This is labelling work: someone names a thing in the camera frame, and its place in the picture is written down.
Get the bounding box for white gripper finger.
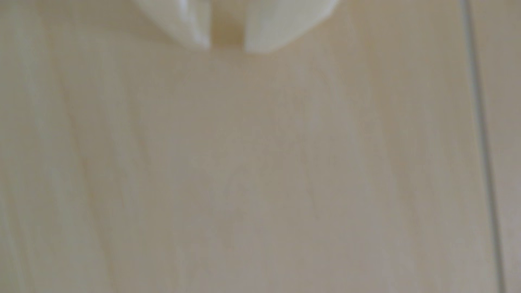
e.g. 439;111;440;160
243;0;340;54
132;0;212;51

